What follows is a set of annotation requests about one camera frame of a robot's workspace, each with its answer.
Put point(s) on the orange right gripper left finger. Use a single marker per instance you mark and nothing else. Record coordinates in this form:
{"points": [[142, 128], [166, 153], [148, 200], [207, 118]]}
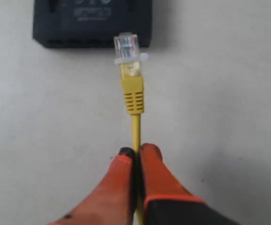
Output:
{"points": [[112, 201]]}

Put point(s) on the small black box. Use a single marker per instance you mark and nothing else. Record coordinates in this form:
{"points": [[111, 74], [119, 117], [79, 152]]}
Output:
{"points": [[64, 24]]}

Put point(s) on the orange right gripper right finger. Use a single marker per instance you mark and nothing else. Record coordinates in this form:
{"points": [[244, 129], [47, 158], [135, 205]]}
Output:
{"points": [[166, 201]]}

